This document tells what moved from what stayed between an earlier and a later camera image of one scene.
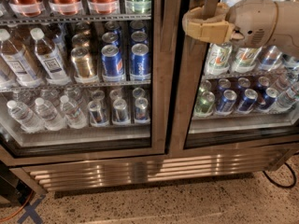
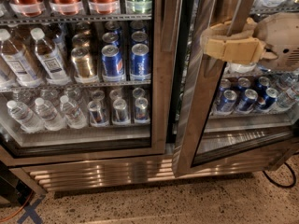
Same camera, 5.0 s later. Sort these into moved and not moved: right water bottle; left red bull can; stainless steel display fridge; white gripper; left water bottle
Moved: white gripper
Not moved: left red bull can; left water bottle; right water bottle; stainless steel display fridge
